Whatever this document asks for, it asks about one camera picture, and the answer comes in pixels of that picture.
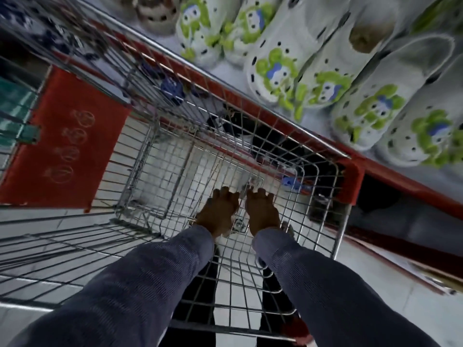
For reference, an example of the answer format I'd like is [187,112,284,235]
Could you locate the person's right hand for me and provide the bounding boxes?
[245,188,282,237]

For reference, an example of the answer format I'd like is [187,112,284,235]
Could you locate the person's left hand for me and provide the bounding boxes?
[195,187,241,238]

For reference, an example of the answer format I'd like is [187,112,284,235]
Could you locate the metal wire shopping cart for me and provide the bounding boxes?
[0,0,366,344]

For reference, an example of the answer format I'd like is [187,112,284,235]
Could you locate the person's left forearm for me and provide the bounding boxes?
[7,225,215,347]

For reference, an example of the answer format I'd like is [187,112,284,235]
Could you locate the person's right forearm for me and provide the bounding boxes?
[252,227,441,347]

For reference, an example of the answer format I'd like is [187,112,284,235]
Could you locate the black shoes under shelf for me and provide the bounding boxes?
[206,105,328,174]

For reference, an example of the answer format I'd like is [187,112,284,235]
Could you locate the red plastic cart corner bumper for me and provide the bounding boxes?
[336,158,366,206]

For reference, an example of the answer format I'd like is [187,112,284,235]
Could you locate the person's black trouser legs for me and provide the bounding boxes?
[169,246,301,347]

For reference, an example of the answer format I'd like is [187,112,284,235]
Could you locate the blue shoe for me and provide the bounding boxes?
[160,77,186,104]

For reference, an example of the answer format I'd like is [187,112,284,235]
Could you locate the person's red shoe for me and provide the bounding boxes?
[285,317,312,347]

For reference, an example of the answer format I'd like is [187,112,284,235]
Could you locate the row of white green-print clogs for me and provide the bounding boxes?
[175,0,463,169]

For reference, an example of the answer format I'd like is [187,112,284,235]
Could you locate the red-edged shop shelf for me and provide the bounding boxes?
[85,0,463,297]

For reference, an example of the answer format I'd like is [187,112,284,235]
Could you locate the red plastic cart seat panel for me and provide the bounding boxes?
[0,66,131,214]

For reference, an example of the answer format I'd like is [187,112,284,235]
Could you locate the brown striped clog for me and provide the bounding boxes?
[132,0,180,36]

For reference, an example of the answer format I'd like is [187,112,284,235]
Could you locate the teal box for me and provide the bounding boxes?
[0,76,41,146]

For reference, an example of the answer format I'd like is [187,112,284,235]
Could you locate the pile of dark blue patterned shoes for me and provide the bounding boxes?
[0,0,111,60]

